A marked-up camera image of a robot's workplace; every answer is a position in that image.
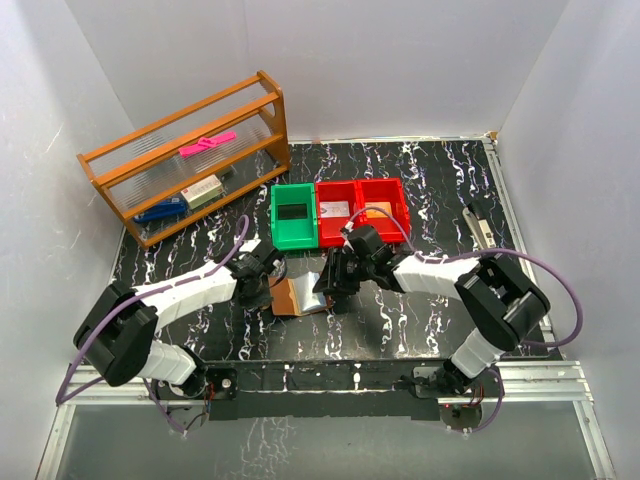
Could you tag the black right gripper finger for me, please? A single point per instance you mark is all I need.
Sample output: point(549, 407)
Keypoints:
point(341, 304)
point(331, 280)

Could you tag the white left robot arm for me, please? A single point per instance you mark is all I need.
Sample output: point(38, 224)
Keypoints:
point(119, 335)

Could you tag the wooden shelf rack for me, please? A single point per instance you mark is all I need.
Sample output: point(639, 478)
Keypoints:
point(238, 135)

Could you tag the brown leather card holder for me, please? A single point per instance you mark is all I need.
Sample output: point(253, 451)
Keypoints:
point(294, 297)

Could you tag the green plastic bin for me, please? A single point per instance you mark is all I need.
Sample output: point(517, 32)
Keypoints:
point(294, 217)

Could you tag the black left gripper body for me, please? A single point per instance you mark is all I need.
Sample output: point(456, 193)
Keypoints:
point(264, 284)

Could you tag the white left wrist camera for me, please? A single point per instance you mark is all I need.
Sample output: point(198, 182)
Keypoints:
point(249, 246)

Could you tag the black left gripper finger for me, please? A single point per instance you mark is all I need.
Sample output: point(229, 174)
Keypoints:
point(280, 270)
point(255, 300)

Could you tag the white card in bin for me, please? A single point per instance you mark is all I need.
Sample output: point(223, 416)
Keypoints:
point(334, 209)

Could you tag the red plastic bin middle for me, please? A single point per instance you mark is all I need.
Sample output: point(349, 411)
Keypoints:
point(329, 234)

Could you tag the blue stapler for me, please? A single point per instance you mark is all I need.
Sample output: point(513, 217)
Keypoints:
point(166, 208)

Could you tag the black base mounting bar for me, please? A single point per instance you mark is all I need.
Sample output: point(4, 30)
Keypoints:
point(325, 387)

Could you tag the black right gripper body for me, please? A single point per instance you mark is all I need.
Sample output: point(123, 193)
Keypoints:
point(355, 271)

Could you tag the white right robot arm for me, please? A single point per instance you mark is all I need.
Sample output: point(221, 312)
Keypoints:
point(501, 300)

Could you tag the red plastic bin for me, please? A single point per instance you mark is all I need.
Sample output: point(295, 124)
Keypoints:
point(388, 194)
point(329, 234)

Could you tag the white red small box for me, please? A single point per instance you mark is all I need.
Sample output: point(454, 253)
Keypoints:
point(202, 192)

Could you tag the grey metal stapler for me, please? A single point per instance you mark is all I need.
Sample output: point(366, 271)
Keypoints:
point(477, 222)

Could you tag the orange card in bin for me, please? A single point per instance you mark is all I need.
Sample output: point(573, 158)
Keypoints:
point(378, 209)

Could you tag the red plastic bin right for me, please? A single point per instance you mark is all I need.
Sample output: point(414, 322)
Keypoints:
point(388, 194)

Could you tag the pink plastic clip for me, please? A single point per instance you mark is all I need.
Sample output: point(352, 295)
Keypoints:
point(207, 143)

